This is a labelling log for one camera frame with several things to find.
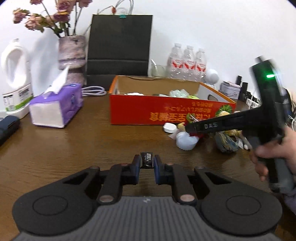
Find dried roses bouquet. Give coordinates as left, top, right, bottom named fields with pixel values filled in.
left=13, top=0, right=92, bottom=38

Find orange cardboard box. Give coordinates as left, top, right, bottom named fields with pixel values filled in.
left=109, top=76, right=236, bottom=125

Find small tin box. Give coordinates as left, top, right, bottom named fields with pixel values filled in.
left=219, top=81, right=241, bottom=100

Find purple textured vase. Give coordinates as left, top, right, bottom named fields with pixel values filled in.
left=58, top=35, right=86, bottom=85

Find dark blue case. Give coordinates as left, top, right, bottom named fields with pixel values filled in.
left=0, top=115, right=21, bottom=145

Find black bottles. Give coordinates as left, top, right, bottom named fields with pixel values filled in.
left=235, top=75, right=248, bottom=102

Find small clear packet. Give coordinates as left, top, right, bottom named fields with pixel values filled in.
left=236, top=137, right=250, bottom=150

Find white robot figurine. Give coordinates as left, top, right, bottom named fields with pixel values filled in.
left=204, top=69, right=220, bottom=86

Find glass cup with spoon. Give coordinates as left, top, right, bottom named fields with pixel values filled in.
left=151, top=59, right=167, bottom=78

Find black paper bag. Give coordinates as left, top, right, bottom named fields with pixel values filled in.
left=86, top=14, right=153, bottom=89

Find middle water bottle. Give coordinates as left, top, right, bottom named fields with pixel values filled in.
left=183, top=45, right=196, bottom=81

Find green white plastic bag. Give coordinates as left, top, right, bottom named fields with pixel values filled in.
left=169, top=89, right=189, bottom=98

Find right water bottle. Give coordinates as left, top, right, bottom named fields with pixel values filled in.
left=195, top=48, right=207, bottom=82

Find water bottle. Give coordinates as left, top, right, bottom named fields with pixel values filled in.
left=183, top=45, right=196, bottom=81
left=195, top=48, right=207, bottom=82
left=166, top=43, right=184, bottom=79

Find lilac coiled cable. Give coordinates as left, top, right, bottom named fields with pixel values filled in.
left=81, top=85, right=107, bottom=98

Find white round lid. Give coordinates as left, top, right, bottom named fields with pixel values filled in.
left=163, top=123, right=178, bottom=133

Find crumpled white tissue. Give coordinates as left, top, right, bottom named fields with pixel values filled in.
left=125, top=92, right=144, bottom=96

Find white power strip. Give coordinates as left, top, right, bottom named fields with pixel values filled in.
left=246, top=98, right=261, bottom=109

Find person's right hand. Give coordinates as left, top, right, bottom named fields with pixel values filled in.
left=250, top=126, right=296, bottom=182

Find left water bottle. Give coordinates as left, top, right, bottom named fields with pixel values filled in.
left=166, top=43, right=184, bottom=79

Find purple tissue pack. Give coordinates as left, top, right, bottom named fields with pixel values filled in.
left=29, top=65, right=83, bottom=128

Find white detergent jug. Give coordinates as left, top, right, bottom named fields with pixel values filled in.
left=1, top=38, right=34, bottom=119

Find yellow white plush toy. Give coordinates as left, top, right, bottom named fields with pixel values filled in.
left=216, top=110, right=243, bottom=137

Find small black sachet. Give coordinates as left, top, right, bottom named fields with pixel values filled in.
left=140, top=152, right=154, bottom=169

